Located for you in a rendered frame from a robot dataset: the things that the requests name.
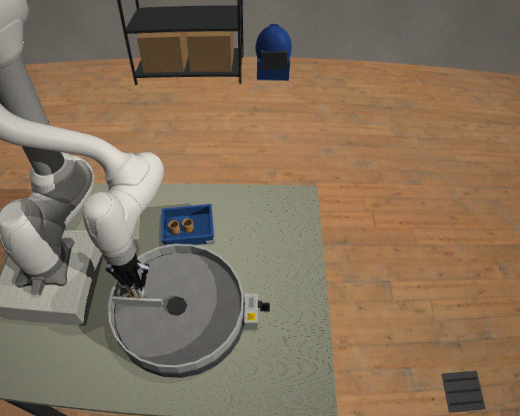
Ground blue square tray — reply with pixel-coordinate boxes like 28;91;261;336
161;204;215;246

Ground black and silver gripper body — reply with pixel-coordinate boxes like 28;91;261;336
111;254;141;274

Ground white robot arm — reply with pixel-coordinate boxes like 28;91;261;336
0;0;164;297

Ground grey round turning table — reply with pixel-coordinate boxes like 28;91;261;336
108;244;270;378

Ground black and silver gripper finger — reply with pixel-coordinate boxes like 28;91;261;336
127;263;149;298
106;263;139;297

